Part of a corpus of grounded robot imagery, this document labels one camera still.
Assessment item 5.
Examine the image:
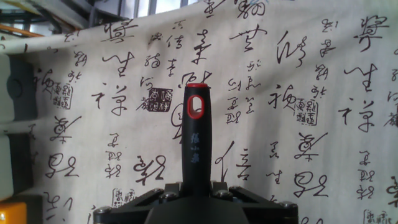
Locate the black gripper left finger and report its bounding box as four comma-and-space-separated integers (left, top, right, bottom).
93, 182, 183, 224

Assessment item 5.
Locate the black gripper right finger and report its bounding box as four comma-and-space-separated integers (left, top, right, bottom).
211, 182, 299, 224

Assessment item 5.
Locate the black ladle with red accents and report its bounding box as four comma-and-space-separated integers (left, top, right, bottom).
180, 82, 213, 200

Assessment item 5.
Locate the beige calligraphy print cloth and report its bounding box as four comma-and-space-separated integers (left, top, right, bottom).
0, 0, 398, 224

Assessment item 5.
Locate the orange emergency stop button box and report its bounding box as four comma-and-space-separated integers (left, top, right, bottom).
0, 201, 28, 224

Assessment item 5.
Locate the orange pole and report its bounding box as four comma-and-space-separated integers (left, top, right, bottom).
0, 24, 44, 39

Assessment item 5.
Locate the aluminium frame bar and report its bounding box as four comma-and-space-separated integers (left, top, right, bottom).
18, 0, 94, 30

